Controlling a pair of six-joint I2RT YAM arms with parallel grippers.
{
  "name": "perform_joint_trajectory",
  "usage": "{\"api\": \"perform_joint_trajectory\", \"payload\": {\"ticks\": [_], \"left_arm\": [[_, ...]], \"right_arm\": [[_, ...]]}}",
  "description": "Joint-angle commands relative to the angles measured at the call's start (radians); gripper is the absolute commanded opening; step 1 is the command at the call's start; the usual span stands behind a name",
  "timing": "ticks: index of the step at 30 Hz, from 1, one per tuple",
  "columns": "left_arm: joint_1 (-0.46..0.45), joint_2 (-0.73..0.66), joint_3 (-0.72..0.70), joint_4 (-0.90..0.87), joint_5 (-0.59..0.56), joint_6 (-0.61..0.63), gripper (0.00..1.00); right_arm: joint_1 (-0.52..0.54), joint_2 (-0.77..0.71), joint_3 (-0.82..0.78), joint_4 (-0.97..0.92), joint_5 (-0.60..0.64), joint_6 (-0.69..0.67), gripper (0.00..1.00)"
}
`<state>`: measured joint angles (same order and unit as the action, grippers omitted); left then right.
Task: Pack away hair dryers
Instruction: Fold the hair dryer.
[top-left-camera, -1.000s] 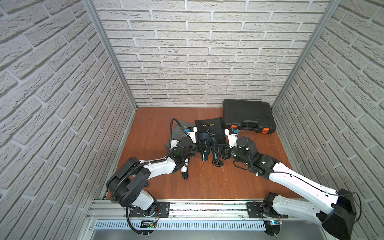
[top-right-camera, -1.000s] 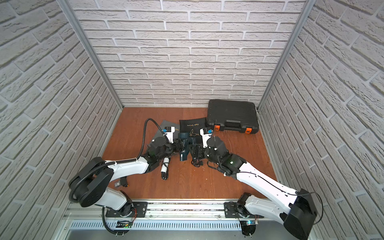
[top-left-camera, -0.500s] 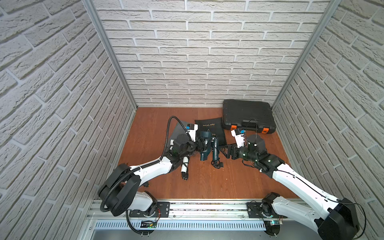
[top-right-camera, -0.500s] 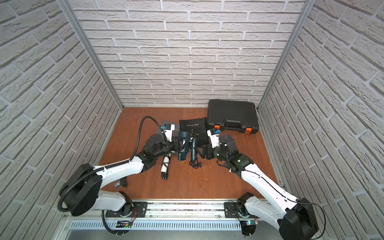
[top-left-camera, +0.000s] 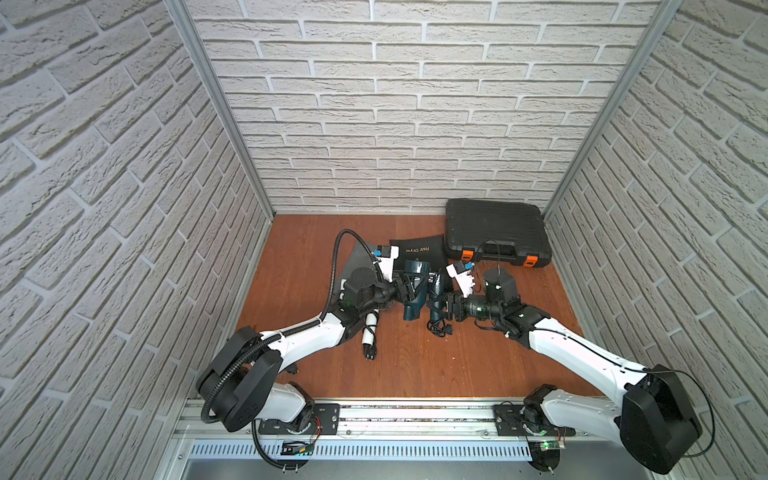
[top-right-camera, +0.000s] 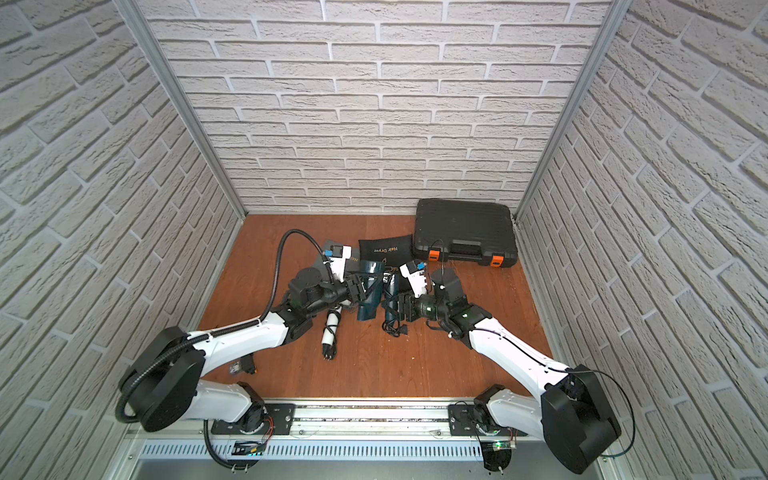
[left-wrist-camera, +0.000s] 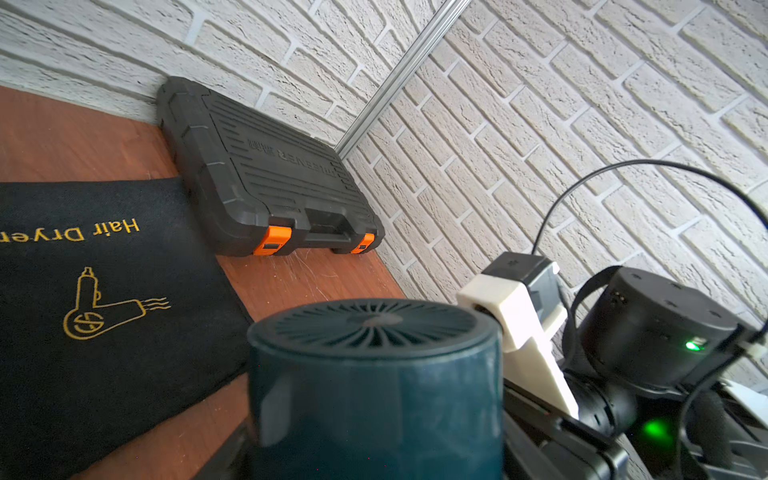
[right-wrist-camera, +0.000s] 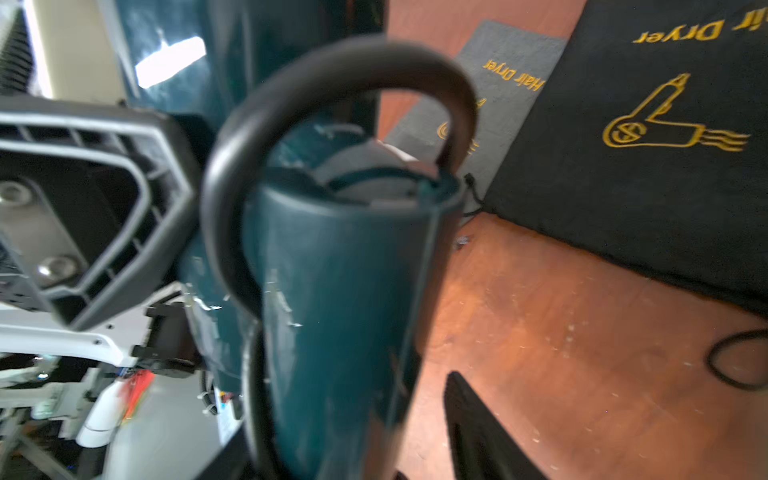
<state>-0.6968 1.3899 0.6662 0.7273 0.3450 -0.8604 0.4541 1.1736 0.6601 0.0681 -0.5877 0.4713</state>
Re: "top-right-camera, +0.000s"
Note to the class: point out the small black adapter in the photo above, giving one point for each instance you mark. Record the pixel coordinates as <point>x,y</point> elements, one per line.
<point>247,365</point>

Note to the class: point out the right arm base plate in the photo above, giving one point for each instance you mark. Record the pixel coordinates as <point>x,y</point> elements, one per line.
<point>470,420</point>

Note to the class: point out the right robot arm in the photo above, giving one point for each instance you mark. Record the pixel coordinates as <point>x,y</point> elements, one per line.
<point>565,407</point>

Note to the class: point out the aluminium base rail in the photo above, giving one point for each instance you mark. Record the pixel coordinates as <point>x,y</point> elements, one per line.
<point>324,430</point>

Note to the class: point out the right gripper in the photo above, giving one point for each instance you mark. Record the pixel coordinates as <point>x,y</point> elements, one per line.
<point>406,301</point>

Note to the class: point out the black drawstring bag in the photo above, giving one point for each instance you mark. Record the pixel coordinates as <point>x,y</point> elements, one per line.
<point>393,251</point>

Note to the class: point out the dark green hair dryer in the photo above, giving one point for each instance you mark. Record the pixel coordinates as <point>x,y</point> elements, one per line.
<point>382,287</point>

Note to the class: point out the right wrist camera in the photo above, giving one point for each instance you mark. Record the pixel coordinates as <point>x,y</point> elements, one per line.
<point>414,272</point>

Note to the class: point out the black plastic tool case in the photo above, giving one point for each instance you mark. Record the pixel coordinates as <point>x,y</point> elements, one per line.
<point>480,232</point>

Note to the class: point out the grey drawstring bag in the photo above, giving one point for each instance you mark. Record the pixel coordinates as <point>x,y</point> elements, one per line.
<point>321,262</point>

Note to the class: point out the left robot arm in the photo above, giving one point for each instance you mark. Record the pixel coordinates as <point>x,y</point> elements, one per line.
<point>166,382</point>

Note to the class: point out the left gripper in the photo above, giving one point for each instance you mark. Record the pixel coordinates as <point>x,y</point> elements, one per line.
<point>354,288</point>

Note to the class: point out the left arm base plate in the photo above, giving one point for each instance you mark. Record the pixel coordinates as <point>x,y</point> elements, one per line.
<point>272,416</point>

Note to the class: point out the white hair dryer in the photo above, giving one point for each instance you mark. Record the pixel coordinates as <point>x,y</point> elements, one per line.
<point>329,337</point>

